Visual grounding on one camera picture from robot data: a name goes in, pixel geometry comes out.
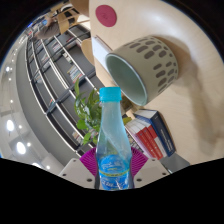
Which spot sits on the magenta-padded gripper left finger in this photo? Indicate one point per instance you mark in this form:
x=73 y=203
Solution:
x=78 y=171

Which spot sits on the red book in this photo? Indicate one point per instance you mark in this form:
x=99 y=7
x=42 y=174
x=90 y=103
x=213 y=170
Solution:
x=152 y=141
x=145 y=141

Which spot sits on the clear bottle with blue cap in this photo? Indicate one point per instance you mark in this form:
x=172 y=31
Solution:
x=113 y=146

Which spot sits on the open white magazine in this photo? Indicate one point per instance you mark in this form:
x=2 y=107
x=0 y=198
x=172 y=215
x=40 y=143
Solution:
x=100 y=51

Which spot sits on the round-backed wooden chair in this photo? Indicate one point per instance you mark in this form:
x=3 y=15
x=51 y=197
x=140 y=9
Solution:
x=87 y=50

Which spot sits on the ceiling lights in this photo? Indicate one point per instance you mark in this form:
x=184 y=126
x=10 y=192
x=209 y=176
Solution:
x=21 y=147

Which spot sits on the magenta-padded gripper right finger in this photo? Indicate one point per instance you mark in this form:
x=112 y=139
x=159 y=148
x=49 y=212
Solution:
x=151 y=171

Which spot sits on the grey patterned cup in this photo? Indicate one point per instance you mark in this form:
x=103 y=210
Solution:
x=153 y=63

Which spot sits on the grey shelf unit with books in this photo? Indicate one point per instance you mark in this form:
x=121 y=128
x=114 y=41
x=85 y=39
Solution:
x=56 y=73

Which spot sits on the flat round red coaster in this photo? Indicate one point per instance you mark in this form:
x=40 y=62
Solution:
x=106 y=15

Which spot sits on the green potted plant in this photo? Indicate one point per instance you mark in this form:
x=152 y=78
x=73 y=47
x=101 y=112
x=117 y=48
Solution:
x=88 y=115

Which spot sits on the thick blue book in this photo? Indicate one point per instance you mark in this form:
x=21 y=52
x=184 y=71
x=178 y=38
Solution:
x=163 y=133

